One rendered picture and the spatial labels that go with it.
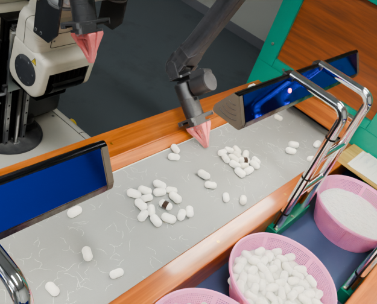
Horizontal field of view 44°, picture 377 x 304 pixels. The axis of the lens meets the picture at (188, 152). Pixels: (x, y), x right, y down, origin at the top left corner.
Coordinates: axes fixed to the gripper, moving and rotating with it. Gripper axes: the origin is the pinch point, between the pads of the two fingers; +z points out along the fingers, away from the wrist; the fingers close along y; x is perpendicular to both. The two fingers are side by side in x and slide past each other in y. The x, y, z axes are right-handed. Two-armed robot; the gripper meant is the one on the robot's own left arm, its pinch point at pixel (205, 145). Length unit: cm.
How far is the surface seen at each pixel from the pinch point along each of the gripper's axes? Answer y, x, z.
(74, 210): -49.4, -0.8, 0.5
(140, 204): -34.5, -4.7, 5.7
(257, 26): 250, 128, -57
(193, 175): -11.9, -2.5, 5.9
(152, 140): -14.6, 5.3, -7.2
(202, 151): -0.8, 1.3, 1.5
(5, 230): -79, -35, -5
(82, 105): 54, 129, -35
